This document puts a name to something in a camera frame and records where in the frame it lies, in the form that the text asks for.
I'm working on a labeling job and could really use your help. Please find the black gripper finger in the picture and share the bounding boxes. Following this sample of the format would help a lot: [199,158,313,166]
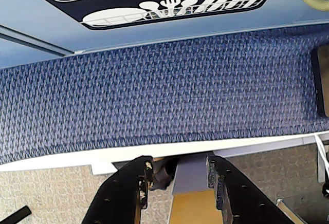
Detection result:
[205,154,307,224]
[81,154,155,224]

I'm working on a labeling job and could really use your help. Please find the black flat strip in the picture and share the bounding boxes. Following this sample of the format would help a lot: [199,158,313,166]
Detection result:
[0,205,32,224]

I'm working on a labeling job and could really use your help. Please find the blue woven floor mat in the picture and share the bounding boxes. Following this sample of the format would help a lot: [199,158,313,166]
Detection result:
[0,26,329,165]

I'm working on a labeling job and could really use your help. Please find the black flat rectangular object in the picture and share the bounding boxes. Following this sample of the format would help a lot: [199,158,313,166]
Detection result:
[310,46,329,118]

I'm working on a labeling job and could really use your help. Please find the dishwasher door with rack sticker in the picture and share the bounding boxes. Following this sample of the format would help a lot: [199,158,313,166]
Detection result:
[0,0,329,55]

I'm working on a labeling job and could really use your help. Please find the blue toy kitchen unit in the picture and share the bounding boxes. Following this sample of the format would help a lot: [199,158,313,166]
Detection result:
[0,0,329,69]

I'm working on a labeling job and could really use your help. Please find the white cable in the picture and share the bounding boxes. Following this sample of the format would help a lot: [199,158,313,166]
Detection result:
[314,134,329,183]

